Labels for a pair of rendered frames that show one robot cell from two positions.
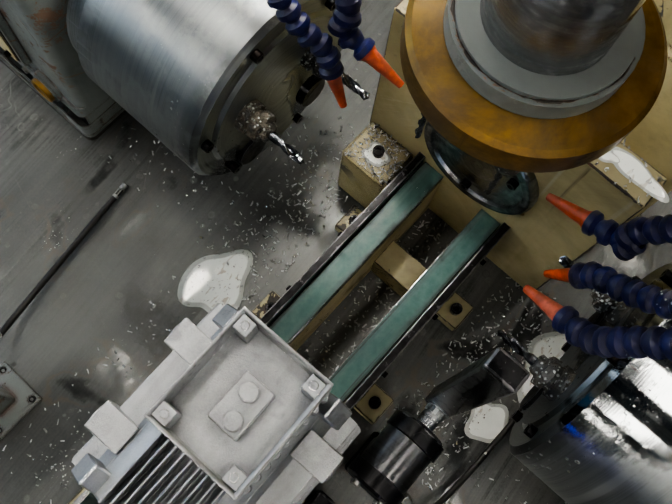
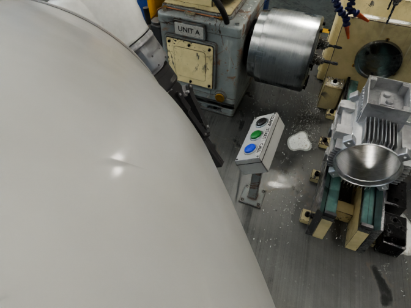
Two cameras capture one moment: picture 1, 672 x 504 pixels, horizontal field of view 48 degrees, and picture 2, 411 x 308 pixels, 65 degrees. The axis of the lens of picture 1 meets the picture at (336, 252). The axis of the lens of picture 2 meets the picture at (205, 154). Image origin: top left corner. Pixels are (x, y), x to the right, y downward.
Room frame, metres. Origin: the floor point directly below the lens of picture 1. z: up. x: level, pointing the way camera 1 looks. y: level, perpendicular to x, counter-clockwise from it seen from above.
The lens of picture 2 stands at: (-0.50, 0.61, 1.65)
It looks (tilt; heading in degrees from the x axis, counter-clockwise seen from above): 49 degrees down; 351
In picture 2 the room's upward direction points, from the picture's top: straight up
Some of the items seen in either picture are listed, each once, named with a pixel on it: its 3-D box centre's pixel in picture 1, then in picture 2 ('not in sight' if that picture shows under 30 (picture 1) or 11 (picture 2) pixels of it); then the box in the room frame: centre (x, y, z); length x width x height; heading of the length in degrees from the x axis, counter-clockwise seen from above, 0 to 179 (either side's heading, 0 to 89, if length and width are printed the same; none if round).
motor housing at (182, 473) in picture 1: (220, 444); (368, 139); (0.02, 0.08, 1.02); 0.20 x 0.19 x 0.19; 150
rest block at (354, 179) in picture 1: (373, 169); (330, 93); (0.39, -0.03, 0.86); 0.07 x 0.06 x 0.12; 58
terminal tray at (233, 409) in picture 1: (242, 403); (383, 103); (0.05, 0.05, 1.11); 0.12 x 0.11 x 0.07; 150
